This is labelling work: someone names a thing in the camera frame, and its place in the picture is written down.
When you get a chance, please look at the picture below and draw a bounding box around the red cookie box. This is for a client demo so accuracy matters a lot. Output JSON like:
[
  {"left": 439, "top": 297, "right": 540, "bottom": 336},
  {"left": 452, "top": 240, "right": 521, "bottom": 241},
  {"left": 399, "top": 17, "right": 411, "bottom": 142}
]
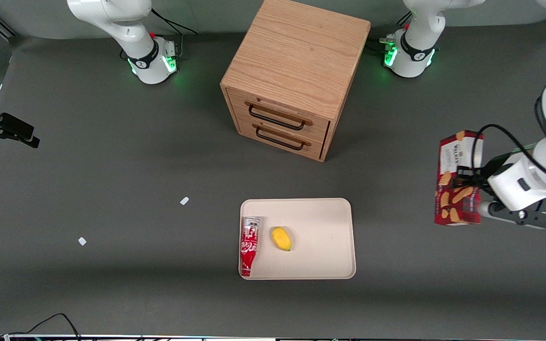
[{"left": 434, "top": 130, "right": 484, "bottom": 226}]

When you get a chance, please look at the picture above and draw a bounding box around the cream plastic tray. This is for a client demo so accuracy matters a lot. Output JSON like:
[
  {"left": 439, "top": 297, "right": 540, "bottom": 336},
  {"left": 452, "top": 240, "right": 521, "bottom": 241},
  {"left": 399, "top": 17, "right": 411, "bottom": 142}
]
[{"left": 239, "top": 197, "right": 357, "bottom": 280}]

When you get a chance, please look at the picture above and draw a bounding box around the wooden drawer front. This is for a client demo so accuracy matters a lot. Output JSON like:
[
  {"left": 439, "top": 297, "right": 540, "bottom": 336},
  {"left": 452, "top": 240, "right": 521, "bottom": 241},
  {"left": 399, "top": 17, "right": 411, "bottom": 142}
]
[
  {"left": 226, "top": 88, "right": 331, "bottom": 143},
  {"left": 236, "top": 116, "right": 327, "bottom": 160}
]

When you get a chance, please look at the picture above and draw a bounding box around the yellow lemon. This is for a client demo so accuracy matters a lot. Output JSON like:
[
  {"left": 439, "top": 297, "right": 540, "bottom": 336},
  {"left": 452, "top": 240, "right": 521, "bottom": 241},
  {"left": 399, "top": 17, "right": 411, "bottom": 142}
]
[{"left": 272, "top": 226, "right": 292, "bottom": 252}]

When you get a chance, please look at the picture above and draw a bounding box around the wooden two-drawer cabinet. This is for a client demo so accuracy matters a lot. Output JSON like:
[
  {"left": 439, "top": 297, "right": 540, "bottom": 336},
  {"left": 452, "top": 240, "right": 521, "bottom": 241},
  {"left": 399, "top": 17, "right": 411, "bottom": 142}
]
[{"left": 220, "top": 0, "right": 372, "bottom": 162}]

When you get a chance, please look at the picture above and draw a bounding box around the red cola bottle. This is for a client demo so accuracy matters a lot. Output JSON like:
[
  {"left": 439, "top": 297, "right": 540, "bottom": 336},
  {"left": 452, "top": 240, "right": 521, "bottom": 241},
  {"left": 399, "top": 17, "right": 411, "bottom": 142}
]
[{"left": 240, "top": 216, "right": 260, "bottom": 277}]

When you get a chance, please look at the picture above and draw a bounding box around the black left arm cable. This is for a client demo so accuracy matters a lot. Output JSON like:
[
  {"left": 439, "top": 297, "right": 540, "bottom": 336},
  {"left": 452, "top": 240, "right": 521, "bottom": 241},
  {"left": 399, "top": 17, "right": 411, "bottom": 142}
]
[{"left": 471, "top": 124, "right": 546, "bottom": 188}]

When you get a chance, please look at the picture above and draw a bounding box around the black right arm base cable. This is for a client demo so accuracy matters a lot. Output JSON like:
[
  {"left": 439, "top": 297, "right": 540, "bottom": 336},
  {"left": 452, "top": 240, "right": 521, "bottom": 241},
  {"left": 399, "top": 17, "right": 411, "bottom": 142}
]
[{"left": 151, "top": 8, "right": 198, "bottom": 60}]

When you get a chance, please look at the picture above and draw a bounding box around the black cable on table edge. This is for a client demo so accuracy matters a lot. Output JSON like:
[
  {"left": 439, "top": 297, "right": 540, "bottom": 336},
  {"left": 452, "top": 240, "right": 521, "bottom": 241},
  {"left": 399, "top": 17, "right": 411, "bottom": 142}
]
[{"left": 0, "top": 313, "right": 82, "bottom": 339}]

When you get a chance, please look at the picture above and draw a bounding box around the black drawer handle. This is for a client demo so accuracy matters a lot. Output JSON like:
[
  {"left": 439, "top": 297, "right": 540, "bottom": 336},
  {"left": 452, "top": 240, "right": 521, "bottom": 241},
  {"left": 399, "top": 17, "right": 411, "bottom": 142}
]
[
  {"left": 248, "top": 104, "right": 308, "bottom": 131},
  {"left": 255, "top": 127, "right": 306, "bottom": 151}
]

